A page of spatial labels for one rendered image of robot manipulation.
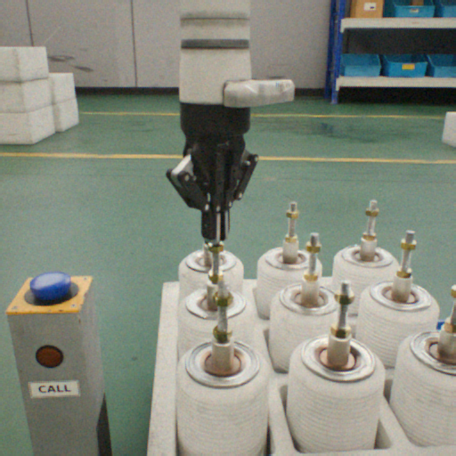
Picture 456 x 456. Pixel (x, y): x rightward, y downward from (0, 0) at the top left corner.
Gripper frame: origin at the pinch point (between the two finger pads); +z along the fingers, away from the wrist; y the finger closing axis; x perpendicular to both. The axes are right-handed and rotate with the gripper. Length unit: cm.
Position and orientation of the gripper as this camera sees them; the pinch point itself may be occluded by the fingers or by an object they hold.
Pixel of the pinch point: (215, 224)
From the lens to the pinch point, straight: 54.0
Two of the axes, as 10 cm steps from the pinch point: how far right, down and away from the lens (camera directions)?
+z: 0.0, 9.3, 3.6
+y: -6.8, 2.6, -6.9
